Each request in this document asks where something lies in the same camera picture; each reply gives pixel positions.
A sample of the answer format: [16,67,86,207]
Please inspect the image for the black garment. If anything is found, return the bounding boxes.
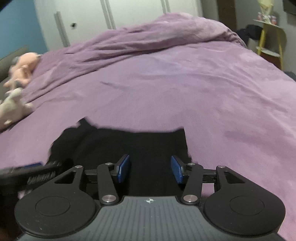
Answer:
[48,118,191,196]

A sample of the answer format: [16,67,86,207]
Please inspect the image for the dark clothes pile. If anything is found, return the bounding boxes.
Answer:
[235,25,263,45]

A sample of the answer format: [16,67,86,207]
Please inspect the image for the purple bed sheet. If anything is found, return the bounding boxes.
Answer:
[1,42,295,240]

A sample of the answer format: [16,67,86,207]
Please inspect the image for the white plush toy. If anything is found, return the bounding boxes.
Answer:
[1,87,34,131]

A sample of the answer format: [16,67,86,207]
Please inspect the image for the purple duvet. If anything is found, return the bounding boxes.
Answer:
[33,13,246,84]

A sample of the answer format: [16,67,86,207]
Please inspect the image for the pink plush toy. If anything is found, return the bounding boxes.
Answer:
[4,52,42,90]

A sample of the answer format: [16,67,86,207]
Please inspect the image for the white wardrobe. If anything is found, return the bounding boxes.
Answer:
[34,0,203,50]

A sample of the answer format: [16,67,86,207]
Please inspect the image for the yellow side table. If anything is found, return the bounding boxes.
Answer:
[254,20,285,71]

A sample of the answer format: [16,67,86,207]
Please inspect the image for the brown door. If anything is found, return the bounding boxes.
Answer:
[216,0,237,31]

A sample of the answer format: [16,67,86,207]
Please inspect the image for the figurines on side table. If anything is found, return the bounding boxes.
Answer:
[258,0,277,25]

